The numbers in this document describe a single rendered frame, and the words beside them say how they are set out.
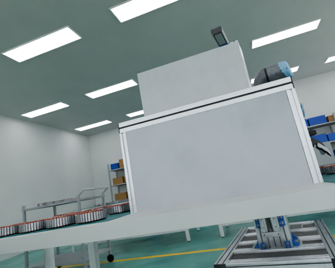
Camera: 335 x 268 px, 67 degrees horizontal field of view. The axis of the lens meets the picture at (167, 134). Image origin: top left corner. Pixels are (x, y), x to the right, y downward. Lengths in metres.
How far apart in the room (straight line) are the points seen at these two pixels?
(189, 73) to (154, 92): 0.16
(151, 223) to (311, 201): 0.43
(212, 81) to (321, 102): 7.65
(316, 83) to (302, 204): 8.07
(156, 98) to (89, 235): 0.56
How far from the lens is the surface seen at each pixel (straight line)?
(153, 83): 1.08
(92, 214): 0.96
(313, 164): 0.95
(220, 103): 0.96
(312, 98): 8.57
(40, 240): 1.00
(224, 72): 1.02
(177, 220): 0.75
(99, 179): 9.56
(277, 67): 1.79
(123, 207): 1.18
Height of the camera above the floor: 0.81
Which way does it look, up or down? 12 degrees up
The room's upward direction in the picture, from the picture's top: 10 degrees counter-clockwise
